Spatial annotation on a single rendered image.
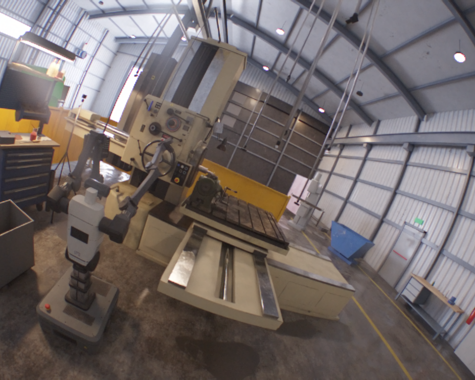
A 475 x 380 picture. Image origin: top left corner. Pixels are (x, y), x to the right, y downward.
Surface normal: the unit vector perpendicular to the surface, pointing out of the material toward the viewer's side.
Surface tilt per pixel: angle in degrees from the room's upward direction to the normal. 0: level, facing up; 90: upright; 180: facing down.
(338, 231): 90
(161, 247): 90
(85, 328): 0
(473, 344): 90
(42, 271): 0
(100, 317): 0
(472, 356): 90
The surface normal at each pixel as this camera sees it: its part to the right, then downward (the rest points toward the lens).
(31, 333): 0.41, -0.90
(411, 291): -0.91, -0.40
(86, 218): 0.15, 0.24
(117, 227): 0.43, -0.65
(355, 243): -0.79, -0.27
